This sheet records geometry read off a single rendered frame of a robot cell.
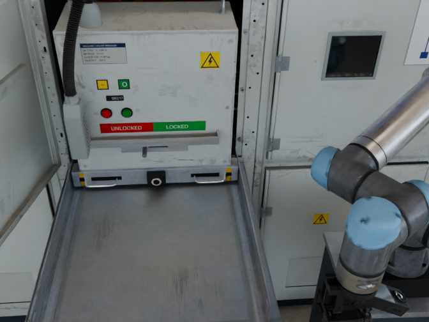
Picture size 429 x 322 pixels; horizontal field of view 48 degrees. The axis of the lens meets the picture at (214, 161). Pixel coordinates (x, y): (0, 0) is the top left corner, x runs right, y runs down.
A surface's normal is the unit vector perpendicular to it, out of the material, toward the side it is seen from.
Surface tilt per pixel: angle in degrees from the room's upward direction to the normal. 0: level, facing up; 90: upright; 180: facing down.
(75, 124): 93
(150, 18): 4
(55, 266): 0
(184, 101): 93
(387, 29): 90
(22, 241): 90
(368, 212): 1
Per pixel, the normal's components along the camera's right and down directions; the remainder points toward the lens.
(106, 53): 0.08, 0.62
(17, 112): 0.99, 0.11
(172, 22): 0.03, -0.78
